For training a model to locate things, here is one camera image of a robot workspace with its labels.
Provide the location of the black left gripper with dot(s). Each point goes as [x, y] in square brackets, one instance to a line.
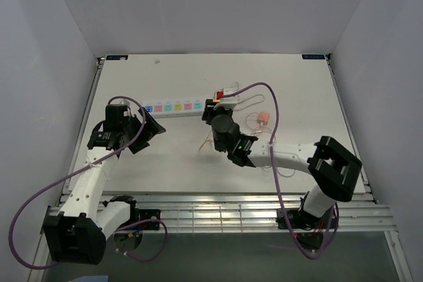
[151, 128]

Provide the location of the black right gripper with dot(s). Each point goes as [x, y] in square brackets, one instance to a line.
[209, 111]

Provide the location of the white colourful power strip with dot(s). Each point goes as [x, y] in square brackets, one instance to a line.
[177, 107]

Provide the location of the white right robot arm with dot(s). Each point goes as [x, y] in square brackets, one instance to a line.
[334, 168]

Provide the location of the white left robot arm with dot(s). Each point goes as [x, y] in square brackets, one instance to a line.
[78, 233]

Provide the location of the pink charger plug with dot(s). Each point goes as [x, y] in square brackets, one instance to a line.
[263, 118]

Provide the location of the blue label left corner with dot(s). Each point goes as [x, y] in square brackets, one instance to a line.
[116, 57]

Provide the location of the blue label corner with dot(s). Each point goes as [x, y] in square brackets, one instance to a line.
[313, 56]
[116, 57]

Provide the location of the blue label right corner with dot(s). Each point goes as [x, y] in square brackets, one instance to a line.
[313, 56]

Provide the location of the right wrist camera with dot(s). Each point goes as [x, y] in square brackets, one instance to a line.
[225, 98]

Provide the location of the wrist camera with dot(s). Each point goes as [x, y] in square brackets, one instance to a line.
[124, 103]
[225, 98]

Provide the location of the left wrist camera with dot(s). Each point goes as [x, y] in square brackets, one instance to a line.
[124, 103]

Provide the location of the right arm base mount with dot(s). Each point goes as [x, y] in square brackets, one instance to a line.
[299, 219]

